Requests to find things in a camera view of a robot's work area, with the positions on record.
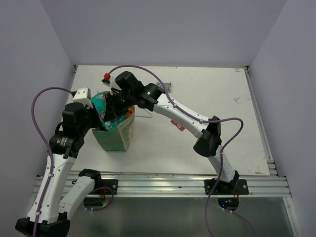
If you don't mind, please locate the purple cable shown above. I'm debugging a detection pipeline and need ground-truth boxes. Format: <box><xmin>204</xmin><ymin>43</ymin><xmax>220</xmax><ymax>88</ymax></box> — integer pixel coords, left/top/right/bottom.
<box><xmin>108</xmin><ymin>65</ymin><xmax>244</xmax><ymax>237</ymax></box>
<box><xmin>31</xmin><ymin>86</ymin><xmax>75</xmax><ymax>237</ymax></box>

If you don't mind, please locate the orange yellow snack packet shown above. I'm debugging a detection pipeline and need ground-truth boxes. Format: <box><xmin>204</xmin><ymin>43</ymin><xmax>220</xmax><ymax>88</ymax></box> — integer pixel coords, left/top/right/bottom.
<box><xmin>126</xmin><ymin>106</ymin><xmax>135</xmax><ymax>119</ymax></box>

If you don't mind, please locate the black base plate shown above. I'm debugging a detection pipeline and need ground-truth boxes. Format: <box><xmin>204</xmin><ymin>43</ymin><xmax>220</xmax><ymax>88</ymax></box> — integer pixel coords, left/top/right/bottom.
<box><xmin>89</xmin><ymin>179</ymin><xmax>118</xmax><ymax>197</ymax></box>
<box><xmin>204</xmin><ymin>178</ymin><xmax>249</xmax><ymax>195</ymax></box>

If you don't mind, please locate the green paper bag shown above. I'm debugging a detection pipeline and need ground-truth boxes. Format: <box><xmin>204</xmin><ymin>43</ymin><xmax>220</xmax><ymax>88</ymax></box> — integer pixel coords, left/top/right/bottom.
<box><xmin>92</xmin><ymin>108</ymin><xmax>136</xmax><ymax>152</ymax></box>

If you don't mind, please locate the teal candy packet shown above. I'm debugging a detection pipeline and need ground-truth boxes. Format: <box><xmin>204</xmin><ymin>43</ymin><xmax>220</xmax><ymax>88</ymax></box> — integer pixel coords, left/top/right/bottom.
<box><xmin>91</xmin><ymin>91</ymin><xmax>126</xmax><ymax>131</ymax></box>

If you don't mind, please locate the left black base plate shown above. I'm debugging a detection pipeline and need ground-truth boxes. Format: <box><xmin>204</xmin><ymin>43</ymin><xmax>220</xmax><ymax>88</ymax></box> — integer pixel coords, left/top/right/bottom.
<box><xmin>89</xmin><ymin>179</ymin><xmax>118</xmax><ymax>197</ymax></box>

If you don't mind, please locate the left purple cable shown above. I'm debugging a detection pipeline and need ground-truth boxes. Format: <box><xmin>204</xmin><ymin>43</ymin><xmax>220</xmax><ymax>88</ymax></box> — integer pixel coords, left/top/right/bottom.
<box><xmin>31</xmin><ymin>86</ymin><xmax>75</xmax><ymax>237</ymax></box>

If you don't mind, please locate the grey snack packet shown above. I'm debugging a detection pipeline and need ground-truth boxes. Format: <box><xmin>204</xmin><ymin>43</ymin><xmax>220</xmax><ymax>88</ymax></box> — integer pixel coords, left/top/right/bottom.
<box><xmin>163</xmin><ymin>82</ymin><xmax>172</xmax><ymax>93</ymax></box>

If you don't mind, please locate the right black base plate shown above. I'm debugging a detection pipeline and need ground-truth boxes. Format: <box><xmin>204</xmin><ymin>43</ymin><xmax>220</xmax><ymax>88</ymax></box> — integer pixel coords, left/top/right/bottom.
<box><xmin>204</xmin><ymin>178</ymin><xmax>249</xmax><ymax>195</ymax></box>

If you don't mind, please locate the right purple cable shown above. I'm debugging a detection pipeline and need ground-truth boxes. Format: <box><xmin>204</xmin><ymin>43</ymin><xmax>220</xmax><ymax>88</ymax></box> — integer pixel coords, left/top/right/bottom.
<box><xmin>108</xmin><ymin>65</ymin><xmax>244</xmax><ymax>237</ymax></box>

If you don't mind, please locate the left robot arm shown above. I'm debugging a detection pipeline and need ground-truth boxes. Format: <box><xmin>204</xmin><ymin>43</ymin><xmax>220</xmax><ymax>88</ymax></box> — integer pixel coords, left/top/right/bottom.
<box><xmin>15</xmin><ymin>102</ymin><xmax>103</xmax><ymax>237</ymax></box>

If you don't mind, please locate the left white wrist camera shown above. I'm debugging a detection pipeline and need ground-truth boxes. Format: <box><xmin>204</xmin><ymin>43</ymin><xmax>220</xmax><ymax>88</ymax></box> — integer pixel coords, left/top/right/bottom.
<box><xmin>73</xmin><ymin>87</ymin><xmax>93</xmax><ymax>108</ymax></box>

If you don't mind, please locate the aluminium mounting rail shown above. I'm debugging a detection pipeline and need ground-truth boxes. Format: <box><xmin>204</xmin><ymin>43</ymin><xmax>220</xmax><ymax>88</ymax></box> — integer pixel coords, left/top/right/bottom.
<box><xmin>36</xmin><ymin>170</ymin><xmax>292</xmax><ymax>198</ymax></box>

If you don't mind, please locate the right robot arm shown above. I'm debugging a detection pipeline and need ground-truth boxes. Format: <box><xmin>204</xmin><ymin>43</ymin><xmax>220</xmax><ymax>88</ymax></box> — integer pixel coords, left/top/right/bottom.
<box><xmin>102</xmin><ymin>71</ymin><xmax>239</xmax><ymax>194</ymax></box>

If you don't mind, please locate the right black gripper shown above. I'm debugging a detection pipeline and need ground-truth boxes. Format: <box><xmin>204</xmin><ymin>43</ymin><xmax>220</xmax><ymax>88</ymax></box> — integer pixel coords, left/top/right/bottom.
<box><xmin>105</xmin><ymin>90</ymin><xmax>135</xmax><ymax>122</ymax></box>

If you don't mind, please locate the pink snack packet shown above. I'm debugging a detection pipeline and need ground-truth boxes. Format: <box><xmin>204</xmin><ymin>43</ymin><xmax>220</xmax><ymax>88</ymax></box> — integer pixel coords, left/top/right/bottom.
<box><xmin>171</xmin><ymin>120</ymin><xmax>185</xmax><ymax>132</ymax></box>

